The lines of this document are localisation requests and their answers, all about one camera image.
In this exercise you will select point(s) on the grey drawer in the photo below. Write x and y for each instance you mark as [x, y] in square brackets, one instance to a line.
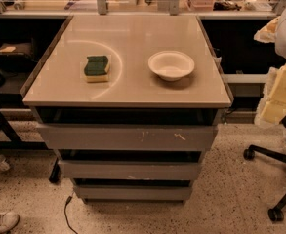
[131, 171]
[127, 137]
[133, 193]

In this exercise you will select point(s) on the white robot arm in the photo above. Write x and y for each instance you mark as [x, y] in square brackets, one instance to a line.
[272, 106]

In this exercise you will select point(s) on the grey drawer cabinet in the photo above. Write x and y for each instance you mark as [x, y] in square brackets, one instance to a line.
[58, 93]

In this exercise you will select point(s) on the grey top drawer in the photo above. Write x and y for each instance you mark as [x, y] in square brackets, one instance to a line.
[127, 137]

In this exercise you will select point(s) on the grey bottom drawer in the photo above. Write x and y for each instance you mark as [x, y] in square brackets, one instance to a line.
[133, 193]

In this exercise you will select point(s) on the white paper bowl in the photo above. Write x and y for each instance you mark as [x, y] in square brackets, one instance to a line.
[171, 65]

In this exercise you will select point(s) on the green and yellow sponge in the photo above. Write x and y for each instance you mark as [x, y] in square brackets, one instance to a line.
[97, 69]

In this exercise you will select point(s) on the black side table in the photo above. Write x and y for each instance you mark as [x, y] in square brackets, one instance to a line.
[12, 109]

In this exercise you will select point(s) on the dark box with label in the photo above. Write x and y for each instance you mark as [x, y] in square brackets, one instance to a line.
[16, 57]

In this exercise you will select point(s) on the white sneaker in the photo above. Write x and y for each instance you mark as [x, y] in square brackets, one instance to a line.
[8, 220]

